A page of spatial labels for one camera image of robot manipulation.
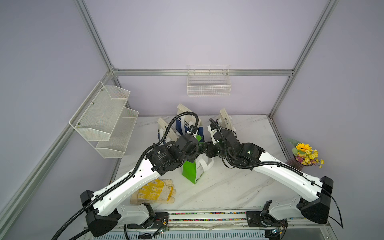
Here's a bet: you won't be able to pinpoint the sunflower bouquet in vase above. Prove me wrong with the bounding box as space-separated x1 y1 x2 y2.
286 139 325 171

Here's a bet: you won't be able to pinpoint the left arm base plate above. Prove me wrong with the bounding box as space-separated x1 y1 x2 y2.
127 212 170 229

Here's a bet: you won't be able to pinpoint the green white takeout bag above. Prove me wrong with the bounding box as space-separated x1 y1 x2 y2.
182 151 214 184

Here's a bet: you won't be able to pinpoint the blue beige tote bag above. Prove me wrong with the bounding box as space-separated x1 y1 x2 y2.
175 115 204 142
215 109 236 132
158 117 181 144

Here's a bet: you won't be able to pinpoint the front aluminium rail beam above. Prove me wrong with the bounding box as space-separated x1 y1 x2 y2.
100 210 337 240

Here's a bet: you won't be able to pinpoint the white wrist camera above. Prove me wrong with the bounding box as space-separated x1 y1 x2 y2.
185 125 199 136
208 125 217 145

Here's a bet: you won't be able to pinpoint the white wire wall basket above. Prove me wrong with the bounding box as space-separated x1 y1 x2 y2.
187 65 232 97

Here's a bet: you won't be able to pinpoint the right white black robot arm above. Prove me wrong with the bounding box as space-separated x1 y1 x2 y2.
208 119 336 227

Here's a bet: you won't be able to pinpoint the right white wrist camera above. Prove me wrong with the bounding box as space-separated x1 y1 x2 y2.
208 125 217 145

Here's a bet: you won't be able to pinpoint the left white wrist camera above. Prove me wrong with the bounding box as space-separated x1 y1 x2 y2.
185 125 199 136

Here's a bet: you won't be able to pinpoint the aluminium frame rails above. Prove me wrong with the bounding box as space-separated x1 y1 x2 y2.
1 1 338 238

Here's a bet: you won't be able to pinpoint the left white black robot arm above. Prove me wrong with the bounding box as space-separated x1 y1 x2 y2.
53 111 199 240

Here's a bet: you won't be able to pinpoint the white two-tier mesh shelf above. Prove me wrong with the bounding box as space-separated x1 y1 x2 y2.
69 82 139 159

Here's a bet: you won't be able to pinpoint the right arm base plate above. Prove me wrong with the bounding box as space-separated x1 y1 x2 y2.
246 211 287 228

